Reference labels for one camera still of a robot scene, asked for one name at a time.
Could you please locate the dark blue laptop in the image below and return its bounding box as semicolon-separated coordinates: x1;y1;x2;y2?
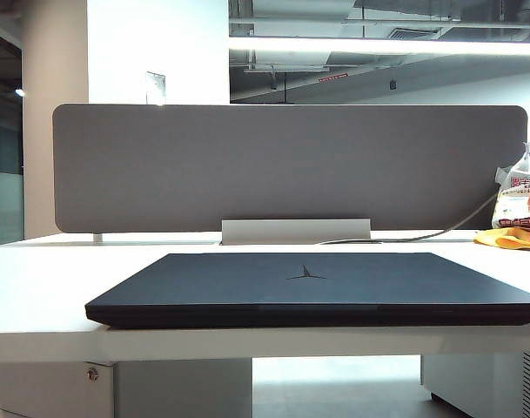
84;252;530;328

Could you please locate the grey fabric desk divider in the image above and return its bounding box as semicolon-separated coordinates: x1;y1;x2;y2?
52;104;528;234

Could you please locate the long ceiling light strip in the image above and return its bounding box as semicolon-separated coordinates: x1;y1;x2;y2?
228;36;530;57

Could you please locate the white drawer cabinet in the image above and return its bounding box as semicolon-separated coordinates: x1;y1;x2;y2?
0;358;253;418

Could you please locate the ceiling air vent grille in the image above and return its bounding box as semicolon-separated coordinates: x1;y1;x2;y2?
388;26;442;41

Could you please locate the yellow cloth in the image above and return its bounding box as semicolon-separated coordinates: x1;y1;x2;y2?
472;226;530;253

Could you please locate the white printed plastic bag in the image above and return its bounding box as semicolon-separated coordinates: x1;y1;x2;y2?
490;134;530;232

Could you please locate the white vented cabinet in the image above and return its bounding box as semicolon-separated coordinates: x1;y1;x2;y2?
419;350;530;418

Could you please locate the hanging ceiling rail fixture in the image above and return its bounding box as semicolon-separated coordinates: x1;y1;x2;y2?
242;62;359;74

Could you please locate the paper notice on wall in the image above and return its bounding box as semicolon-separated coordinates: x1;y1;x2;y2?
144;70;167;106

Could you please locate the white power cable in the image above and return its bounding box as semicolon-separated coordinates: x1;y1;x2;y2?
320;191;500;245

